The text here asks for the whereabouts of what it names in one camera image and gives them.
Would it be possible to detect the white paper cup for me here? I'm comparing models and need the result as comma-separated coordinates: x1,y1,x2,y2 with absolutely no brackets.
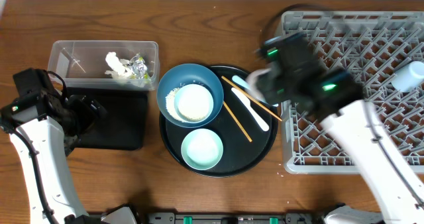
245,68,271,99

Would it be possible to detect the yellow foil snack wrapper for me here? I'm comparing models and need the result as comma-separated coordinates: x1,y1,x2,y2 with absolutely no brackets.
127,54,150,84

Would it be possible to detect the light blue bowl with rice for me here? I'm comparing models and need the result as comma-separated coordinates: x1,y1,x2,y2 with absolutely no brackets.
174,84,213,123

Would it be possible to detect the light blue cup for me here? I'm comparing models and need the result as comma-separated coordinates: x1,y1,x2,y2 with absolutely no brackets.
392,61,424,92

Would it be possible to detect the mint green bowl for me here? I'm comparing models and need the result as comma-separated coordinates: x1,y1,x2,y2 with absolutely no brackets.
180,129,224,171

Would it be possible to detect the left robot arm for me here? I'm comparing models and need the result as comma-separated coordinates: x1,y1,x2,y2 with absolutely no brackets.
1,68,101,223

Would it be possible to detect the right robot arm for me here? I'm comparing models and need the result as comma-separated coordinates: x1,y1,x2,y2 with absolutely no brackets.
249,32,423,223

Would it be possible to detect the clear plastic waste bin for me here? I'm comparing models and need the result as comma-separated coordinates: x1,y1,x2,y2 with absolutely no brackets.
48,40,160,91

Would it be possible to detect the grey dishwasher rack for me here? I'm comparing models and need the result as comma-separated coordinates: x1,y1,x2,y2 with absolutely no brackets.
275,11,423,174

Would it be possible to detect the black rectangular tray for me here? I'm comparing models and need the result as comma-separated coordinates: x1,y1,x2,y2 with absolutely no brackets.
66,87,148,152

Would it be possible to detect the light blue plastic knife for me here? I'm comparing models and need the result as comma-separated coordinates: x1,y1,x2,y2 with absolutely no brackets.
231,75,266,103

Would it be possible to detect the round black serving tray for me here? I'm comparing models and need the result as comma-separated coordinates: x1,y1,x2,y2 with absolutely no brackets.
156,67,278,178

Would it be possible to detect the right wooden chopstick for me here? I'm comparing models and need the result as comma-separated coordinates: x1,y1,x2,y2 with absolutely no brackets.
221,76,282,122

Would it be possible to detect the wooden chopstick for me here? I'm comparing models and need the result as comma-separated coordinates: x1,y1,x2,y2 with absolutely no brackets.
221,76,282,122
223,101,252,142

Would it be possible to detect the left wooden chopstick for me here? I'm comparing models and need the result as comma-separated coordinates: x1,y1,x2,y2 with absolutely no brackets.
223,101,252,142

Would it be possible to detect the dark blue plate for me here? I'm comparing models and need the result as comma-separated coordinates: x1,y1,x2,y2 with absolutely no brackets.
156,64,224,128

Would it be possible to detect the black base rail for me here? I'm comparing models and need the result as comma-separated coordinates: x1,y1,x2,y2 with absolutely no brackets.
143,212,320,224

